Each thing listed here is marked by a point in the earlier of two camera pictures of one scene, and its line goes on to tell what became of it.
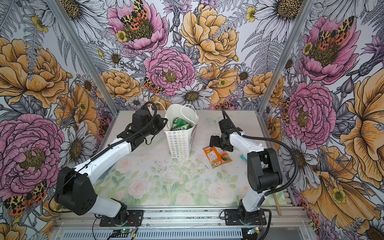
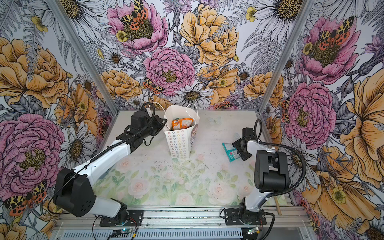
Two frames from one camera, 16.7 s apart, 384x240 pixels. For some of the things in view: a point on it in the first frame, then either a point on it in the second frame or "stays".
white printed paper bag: x=180 y=141 stays
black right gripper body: x=219 y=142 -> x=244 y=154
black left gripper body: x=154 y=128 stays
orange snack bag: x=216 y=156 -> x=178 y=123
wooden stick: x=277 y=205 stays
